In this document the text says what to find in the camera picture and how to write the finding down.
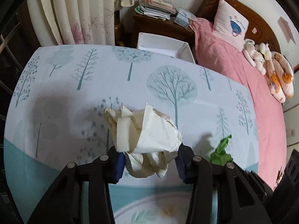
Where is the green paper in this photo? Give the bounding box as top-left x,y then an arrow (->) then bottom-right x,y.
209,135 -> 233,166

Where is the cream paper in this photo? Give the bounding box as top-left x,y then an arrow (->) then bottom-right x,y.
103,104 -> 182,178

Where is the tree-print tablecloth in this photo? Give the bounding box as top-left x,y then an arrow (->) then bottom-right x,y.
4,45 -> 258,223

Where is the pink bed blanket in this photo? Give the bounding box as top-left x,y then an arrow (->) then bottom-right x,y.
190,18 -> 287,189

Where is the white open box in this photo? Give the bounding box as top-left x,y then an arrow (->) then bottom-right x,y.
137,32 -> 195,63

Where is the white plush toy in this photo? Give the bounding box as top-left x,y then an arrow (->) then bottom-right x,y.
243,38 -> 272,75

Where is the wooden nightstand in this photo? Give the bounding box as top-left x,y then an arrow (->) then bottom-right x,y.
131,13 -> 195,48

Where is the pink embroidered pillow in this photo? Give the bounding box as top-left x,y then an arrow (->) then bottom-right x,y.
212,0 -> 249,53

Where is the small light-blue box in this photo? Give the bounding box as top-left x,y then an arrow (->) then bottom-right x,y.
174,13 -> 189,28

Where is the wooden headboard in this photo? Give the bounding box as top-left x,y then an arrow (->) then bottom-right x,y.
195,0 -> 281,53

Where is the cream floral curtain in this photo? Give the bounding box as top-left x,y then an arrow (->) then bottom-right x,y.
26,0 -> 115,46

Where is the stack of books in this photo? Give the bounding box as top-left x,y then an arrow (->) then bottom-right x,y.
134,0 -> 177,21

